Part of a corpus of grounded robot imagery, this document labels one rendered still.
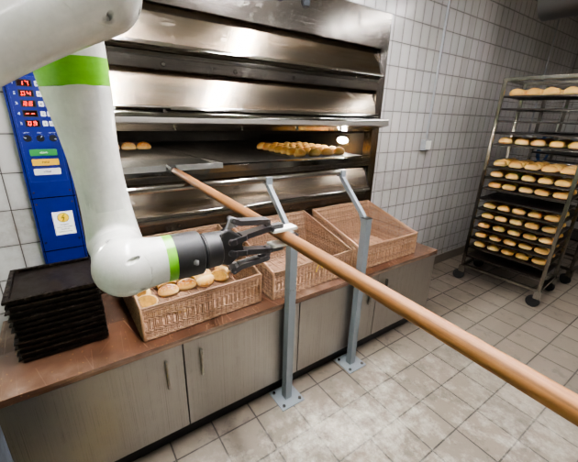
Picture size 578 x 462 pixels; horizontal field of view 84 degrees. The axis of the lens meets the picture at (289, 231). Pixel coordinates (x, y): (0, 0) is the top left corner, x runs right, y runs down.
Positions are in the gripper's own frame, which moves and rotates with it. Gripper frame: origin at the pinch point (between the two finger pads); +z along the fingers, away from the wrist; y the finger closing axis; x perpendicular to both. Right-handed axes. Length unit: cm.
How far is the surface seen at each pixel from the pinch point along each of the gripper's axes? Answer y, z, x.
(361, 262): 47, 84, -48
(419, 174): 17, 215, -109
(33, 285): 35, -58, -79
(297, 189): 17, 82, -107
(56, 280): 35, -51, -78
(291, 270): 39, 37, -48
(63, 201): 10, -44, -104
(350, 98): -40, 123, -110
